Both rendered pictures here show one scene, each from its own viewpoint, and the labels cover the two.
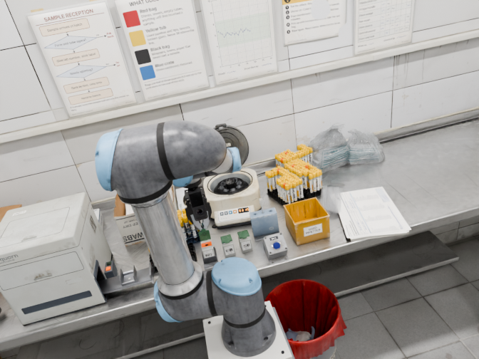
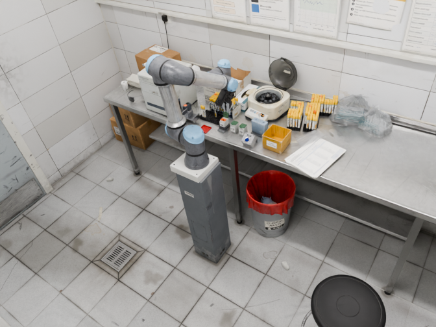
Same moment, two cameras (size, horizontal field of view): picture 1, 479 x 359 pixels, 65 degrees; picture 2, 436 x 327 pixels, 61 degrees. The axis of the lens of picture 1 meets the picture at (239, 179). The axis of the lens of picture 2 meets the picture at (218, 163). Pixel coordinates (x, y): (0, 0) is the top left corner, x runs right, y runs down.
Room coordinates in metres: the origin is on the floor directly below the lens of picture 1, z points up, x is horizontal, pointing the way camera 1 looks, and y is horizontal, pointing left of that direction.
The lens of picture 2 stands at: (-0.32, -1.23, 2.40)
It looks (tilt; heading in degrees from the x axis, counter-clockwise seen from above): 43 degrees down; 47
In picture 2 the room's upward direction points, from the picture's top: 8 degrees counter-clockwise
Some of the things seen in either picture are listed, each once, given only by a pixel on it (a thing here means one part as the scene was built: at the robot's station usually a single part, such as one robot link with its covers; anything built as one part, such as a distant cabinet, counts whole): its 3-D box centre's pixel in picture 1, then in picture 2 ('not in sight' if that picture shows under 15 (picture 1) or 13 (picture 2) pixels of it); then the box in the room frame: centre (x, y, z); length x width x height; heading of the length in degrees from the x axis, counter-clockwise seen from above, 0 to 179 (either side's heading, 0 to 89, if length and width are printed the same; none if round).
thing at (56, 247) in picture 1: (59, 254); (169, 87); (1.06, 0.66, 1.03); 0.31 x 0.27 x 0.30; 98
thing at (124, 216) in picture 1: (148, 206); (227, 85); (1.39, 0.41, 0.95); 0.29 x 0.25 x 0.15; 8
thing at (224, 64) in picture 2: not in sight; (224, 69); (1.12, 0.16, 1.29); 0.09 x 0.08 x 0.11; 176
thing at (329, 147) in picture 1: (326, 145); (351, 106); (1.63, -0.45, 0.97); 0.26 x 0.17 x 0.19; 112
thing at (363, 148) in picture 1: (363, 144); (377, 119); (1.62, -0.62, 0.94); 0.20 x 0.17 x 0.14; 72
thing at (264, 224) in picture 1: (264, 223); (259, 127); (1.16, -0.06, 0.92); 0.10 x 0.07 x 0.10; 92
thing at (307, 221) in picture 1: (306, 221); (276, 139); (1.13, -0.22, 0.93); 0.13 x 0.13 x 0.10; 7
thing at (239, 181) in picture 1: (231, 188); (268, 99); (1.40, 0.04, 0.97); 0.15 x 0.15 x 0.07
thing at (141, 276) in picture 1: (122, 279); (185, 113); (0.99, 0.46, 0.92); 0.21 x 0.07 x 0.05; 98
